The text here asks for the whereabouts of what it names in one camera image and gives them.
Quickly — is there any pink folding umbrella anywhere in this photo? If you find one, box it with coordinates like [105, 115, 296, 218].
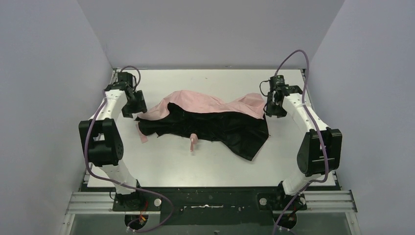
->
[136, 90, 269, 161]

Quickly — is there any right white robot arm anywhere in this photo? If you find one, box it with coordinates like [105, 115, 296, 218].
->
[265, 75, 343, 195]

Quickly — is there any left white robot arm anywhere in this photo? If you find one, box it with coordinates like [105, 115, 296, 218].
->
[78, 70, 147, 195]

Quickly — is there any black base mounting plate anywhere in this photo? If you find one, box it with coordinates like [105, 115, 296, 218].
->
[110, 186, 307, 230]

